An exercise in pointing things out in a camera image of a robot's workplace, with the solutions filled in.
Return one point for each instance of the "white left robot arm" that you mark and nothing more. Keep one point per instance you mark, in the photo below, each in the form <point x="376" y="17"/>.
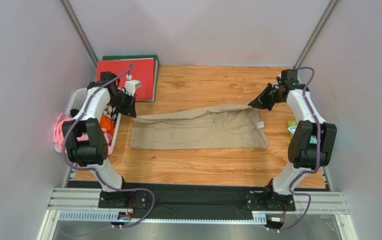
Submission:
<point x="84" y="140"/>

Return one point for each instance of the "orange t-shirt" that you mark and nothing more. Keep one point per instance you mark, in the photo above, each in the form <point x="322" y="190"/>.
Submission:
<point x="108" y="124"/>

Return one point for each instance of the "pink t-shirt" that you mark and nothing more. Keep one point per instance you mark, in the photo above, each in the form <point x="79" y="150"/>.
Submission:
<point x="59" y="138"/>

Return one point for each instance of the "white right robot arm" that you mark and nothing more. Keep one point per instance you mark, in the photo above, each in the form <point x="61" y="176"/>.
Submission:
<point x="312" y="142"/>

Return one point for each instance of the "beige t-shirt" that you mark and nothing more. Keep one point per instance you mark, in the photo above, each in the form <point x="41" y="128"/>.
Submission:
<point x="216" y="127"/>

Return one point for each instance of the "green book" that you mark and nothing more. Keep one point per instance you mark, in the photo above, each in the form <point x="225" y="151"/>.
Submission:
<point x="291" y="127"/>

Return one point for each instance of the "black floral t-shirt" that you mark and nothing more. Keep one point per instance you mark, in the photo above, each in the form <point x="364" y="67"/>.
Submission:
<point x="76" y="104"/>

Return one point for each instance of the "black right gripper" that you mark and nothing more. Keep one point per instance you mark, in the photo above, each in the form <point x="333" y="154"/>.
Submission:
<point x="265" y="98"/>

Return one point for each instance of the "aluminium frame rail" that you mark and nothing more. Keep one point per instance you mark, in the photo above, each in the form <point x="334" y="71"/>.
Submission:
<point x="73" y="214"/>

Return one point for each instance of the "green folder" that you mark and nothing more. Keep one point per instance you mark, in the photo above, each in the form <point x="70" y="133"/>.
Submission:
<point x="156" y="71"/>

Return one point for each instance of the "white laundry basket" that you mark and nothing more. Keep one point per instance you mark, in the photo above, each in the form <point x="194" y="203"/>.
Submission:
<point x="82" y="94"/>

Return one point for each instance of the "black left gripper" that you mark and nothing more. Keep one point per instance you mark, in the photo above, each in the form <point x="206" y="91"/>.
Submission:
<point x="129" y="110"/>

